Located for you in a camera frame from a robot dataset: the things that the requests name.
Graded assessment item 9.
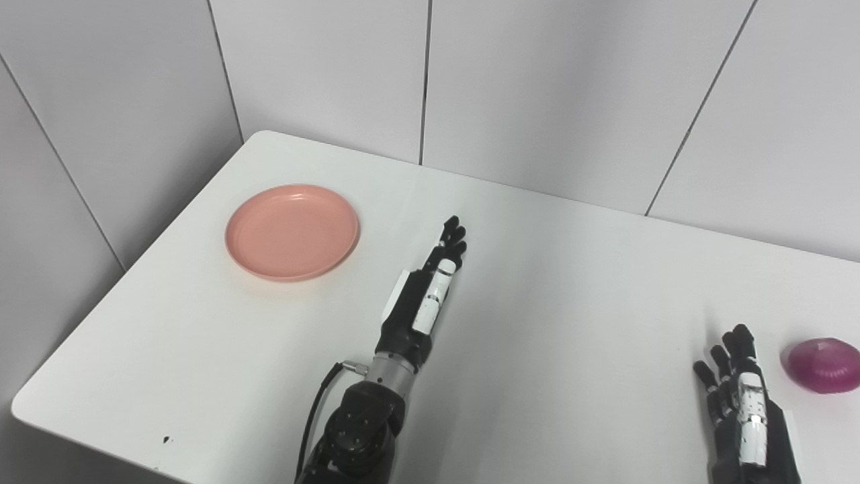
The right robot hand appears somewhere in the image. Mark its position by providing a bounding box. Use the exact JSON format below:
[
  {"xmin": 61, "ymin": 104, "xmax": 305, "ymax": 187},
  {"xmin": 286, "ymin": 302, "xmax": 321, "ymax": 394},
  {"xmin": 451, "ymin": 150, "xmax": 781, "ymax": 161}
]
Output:
[{"xmin": 693, "ymin": 324, "xmax": 802, "ymax": 484}]

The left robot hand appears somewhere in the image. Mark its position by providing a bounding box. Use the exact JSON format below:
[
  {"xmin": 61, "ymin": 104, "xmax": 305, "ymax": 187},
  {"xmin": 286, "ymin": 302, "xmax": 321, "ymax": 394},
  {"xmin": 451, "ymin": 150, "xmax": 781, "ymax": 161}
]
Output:
[{"xmin": 375, "ymin": 216, "xmax": 468, "ymax": 369}]

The purple red onion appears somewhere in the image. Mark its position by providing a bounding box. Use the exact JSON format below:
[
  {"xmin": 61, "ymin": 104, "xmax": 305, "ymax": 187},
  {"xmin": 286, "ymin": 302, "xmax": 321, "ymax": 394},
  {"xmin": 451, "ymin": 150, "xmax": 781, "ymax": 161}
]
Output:
[{"xmin": 781, "ymin": 337, "xmax": 860, "ymax": 395}]

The pink round plate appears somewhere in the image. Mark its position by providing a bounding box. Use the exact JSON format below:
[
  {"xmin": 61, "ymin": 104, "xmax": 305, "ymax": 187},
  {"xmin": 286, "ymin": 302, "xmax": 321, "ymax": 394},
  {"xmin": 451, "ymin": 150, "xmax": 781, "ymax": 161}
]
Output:
[{"xmin": 225, "ymin": 184, "xmax": 361, "ymax": 282}]

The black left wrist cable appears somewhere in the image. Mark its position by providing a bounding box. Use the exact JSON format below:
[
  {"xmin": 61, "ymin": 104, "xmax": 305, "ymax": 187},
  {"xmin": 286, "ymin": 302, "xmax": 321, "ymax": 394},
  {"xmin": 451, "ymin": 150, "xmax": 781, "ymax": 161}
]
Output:
[{"xmin": 296, "ymin": 361, "xmax": 369, "ymax": 479}]

